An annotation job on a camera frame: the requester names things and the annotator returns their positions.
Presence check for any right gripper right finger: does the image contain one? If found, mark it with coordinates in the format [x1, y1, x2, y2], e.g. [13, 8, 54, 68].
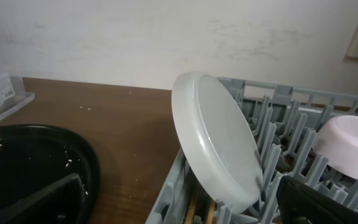
[276, 175, 358, 224]

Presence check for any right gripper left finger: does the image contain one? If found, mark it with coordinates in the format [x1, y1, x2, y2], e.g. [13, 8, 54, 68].
[0, 173, 88, 224]

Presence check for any wooden chopstick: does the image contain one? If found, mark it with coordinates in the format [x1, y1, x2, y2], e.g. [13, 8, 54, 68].
[184, 191, 199, 224]
[204, 199, 216, 224]

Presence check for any grey plate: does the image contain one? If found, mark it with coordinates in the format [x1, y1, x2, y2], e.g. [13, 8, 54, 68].
[172, 72, 263, 213]

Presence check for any grey dishwasher rack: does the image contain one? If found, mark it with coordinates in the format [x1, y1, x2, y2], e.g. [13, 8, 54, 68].
[147, 78, 358, 223]

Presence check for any round black serving tray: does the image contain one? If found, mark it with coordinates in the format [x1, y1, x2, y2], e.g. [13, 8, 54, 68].
[0, 124, 101, 222]

